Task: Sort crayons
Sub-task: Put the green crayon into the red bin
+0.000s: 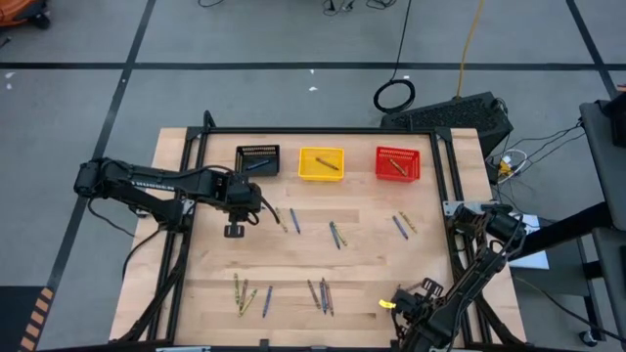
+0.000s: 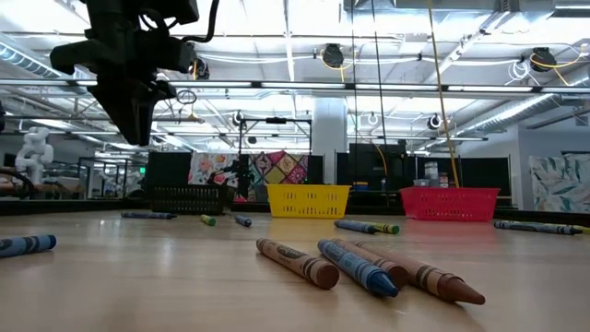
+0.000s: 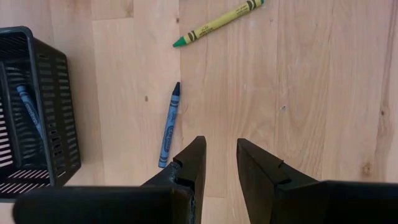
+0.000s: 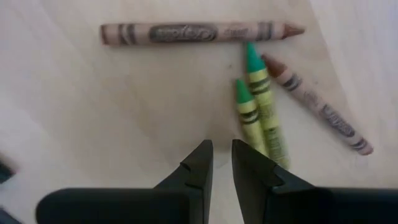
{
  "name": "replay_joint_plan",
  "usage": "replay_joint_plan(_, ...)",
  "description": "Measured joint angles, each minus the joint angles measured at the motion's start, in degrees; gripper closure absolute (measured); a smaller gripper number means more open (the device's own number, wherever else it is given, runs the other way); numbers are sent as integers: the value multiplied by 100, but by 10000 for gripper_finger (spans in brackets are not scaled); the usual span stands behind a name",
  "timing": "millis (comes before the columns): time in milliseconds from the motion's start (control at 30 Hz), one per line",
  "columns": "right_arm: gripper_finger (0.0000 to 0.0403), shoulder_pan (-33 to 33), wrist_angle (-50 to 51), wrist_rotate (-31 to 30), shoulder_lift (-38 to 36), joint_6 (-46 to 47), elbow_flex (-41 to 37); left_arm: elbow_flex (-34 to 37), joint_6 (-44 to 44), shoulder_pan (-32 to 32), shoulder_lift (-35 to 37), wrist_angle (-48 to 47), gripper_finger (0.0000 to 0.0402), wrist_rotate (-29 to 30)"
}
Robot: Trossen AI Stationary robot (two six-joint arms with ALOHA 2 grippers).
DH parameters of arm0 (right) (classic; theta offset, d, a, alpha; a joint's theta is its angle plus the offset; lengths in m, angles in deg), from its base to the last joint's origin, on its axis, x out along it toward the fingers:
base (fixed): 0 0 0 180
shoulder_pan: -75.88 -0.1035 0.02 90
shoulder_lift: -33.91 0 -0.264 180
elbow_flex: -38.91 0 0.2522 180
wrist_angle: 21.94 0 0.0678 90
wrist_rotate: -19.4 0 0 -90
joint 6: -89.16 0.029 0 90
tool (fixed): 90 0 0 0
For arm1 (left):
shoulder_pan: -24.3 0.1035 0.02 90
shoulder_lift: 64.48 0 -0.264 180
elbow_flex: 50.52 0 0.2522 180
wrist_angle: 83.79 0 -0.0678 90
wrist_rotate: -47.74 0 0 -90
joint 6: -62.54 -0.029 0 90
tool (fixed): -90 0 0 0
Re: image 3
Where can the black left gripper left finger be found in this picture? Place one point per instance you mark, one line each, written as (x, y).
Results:
(189, 174)

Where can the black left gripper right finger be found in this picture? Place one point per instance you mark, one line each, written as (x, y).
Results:
(264, 186)

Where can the blue crayon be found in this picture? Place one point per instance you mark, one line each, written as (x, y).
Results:
(29, 107)
(169, 127)

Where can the black plastic basket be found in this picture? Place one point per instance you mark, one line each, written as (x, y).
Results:
(62, 124)

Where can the green crayon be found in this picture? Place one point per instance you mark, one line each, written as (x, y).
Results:
(214, 23)

